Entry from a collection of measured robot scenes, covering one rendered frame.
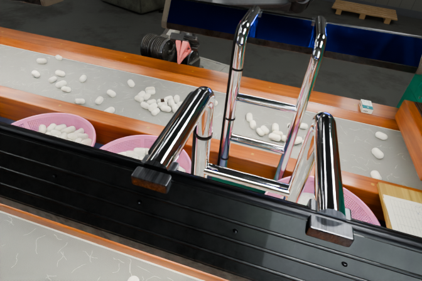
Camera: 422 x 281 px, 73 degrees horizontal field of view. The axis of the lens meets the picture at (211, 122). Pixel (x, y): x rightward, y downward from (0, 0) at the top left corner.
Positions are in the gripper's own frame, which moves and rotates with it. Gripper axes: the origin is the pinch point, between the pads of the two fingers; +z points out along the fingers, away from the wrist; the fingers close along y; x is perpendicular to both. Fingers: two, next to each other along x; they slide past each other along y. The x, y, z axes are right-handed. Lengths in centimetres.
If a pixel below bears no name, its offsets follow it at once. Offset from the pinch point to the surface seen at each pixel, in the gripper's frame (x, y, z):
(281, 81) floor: 176, 41, -72
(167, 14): -31.4, 5.1, 1.1
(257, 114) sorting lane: 3.6, 31.6, 12.3
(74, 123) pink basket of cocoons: -15.5, -20.3, 32.3
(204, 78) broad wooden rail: 10.1, 8.2, 0.7
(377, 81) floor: 206, 136, -104
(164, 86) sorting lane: 6.3, -4.8, 8.7
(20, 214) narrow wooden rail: -37, -10, 55
